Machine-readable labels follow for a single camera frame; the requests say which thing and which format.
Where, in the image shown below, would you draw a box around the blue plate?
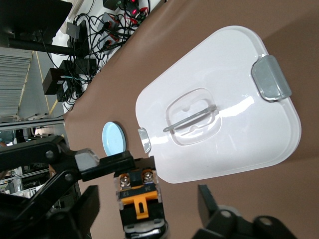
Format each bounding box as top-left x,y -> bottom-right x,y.
102,121 -> 128,157

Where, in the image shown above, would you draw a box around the small black power adapter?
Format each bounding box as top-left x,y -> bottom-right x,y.
66,21 -> 82,40

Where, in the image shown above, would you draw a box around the white lidded storage box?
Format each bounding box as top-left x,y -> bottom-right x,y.
135,24 -> 303,185

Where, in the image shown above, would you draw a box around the black monitor stand bar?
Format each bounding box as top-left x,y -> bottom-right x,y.
7,37 -> 84,54

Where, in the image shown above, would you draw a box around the black monitor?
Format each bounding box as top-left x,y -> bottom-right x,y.
0,0 -> 73,48

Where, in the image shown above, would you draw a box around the white corrugated panel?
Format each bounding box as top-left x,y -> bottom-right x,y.
0,47 -> 34,117

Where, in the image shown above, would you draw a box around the flat black power adapter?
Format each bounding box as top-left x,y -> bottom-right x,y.
61,58 -> 97,75

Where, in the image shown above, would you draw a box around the tangled black cables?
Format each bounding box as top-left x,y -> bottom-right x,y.
39,0 -> 155,112

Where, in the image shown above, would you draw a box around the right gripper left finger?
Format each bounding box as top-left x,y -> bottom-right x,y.
49,185 -> 101,239

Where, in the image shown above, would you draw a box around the grey hub red plugs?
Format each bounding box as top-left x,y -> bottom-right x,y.
101,11 -> 125,30

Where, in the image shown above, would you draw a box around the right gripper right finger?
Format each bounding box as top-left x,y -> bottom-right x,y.
191,184 -> 300,239

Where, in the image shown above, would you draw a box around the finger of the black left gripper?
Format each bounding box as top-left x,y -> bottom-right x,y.
0,135 -> 137,215

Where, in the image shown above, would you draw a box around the black device red lights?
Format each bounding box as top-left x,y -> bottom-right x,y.
103,0 -> 142,19

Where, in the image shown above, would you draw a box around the aluminium rail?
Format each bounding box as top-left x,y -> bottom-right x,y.
0,116 -> 66,130

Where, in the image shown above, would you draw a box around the large black power adapter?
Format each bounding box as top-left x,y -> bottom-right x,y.
42,68 -> 68,96

